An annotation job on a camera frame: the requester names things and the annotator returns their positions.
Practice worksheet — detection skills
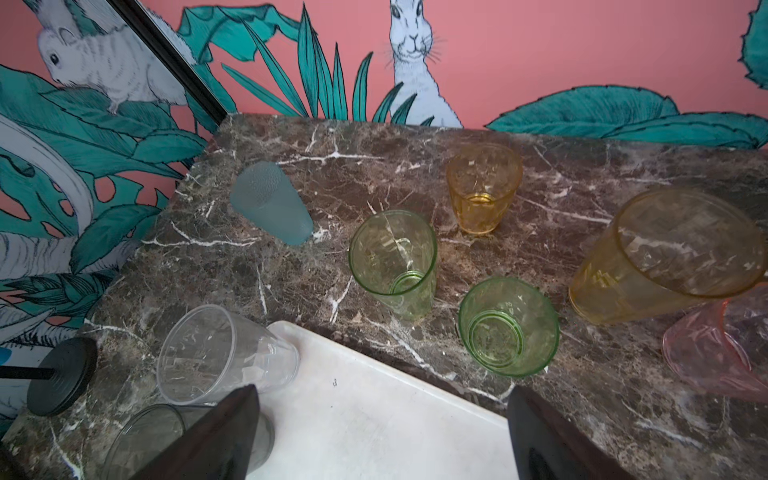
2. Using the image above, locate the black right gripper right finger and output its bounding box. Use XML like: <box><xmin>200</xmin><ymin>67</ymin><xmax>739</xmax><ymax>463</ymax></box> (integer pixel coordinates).
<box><xmin>507</xmin><ymin>385</ymin><xmax>633</xmax><ymax>480</ymax></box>

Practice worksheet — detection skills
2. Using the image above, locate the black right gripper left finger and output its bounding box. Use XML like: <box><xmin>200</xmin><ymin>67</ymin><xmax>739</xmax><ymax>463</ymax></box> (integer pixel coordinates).
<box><xmin>133</xmin><ymin>385</ymin><xmax>260</xmax><ymax>479</ymax></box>

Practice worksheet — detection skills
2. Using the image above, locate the smoky grey tall tumbler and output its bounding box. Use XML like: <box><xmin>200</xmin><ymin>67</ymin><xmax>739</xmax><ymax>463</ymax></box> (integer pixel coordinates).
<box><xmin>100</xmin><ymin>403</ymin><xmax>276</xmax><ymax>480</ymax></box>

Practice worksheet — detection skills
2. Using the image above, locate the clear tall plastic tumbler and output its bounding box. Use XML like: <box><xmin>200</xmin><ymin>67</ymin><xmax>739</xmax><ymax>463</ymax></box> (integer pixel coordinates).
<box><xmin>156</xmin><ymin>304</ymin><xmax>300</xmax><ymax>406</ymax></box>

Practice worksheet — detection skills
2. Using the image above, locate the tall amber tumbler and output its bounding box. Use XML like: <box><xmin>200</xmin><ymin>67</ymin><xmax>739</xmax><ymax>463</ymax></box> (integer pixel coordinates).
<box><xmin>569</xmin><ymin>188</ymin><xmax>767</xmax><ymax>325</ymax></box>

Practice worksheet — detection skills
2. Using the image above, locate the tall green tumbler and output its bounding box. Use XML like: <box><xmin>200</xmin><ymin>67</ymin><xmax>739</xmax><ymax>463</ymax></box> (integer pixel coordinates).
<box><xmin>348</xmin><ymin>210</ymin><xmax>438</xmax><ymax>321</ymax></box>

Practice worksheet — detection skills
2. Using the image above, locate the frosted teal textured tumbler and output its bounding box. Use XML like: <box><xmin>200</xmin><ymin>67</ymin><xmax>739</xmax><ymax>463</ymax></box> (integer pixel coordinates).
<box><xmin>230</xmin><ymin>161</ymin><xmax>313</xmax><ymax>245</ymax></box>

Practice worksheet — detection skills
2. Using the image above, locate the short amber tumbler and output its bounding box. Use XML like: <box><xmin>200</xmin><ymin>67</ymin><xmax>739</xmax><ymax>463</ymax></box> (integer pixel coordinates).
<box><xmin>446</xmin><ymin>143</ymin><xmax>523</xmax><ymax>235</ymax></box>

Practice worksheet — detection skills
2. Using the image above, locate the white plastic tray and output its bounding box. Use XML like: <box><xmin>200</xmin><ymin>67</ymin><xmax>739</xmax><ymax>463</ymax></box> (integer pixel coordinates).
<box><xmin>249</xmin><ymin>321</ymin><xmax>518</xmax><ymax>479</ymax></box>

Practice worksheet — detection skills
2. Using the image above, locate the short green tumbler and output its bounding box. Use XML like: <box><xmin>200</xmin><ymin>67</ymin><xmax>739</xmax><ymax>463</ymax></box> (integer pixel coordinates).
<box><xmin>457</xmin><ymin>277</ymin><xmax>560</xmax><ymax>378</ymax></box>

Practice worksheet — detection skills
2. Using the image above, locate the black round microphone stand base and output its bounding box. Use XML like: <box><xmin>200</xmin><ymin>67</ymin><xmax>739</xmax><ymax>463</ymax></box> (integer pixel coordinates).
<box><xmin>1</xmin><ymin>337</ymin><xmax>98</xmax><ymax>417</ymax></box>

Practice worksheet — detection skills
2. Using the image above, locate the short pink tumbler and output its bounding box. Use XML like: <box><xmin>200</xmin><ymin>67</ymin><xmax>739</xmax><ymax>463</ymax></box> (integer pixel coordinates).
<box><xmin>662</xmin><ymin>282</ymin><xmax>767</xmax><ymax>403</ymax></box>

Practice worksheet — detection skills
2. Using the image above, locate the black corner frame post left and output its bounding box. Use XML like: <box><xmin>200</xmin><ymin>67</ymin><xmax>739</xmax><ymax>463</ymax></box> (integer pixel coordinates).
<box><xmin>107</xmin><ymin>0</ymin><xmax>227</xmax><ymax>125</ymax></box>

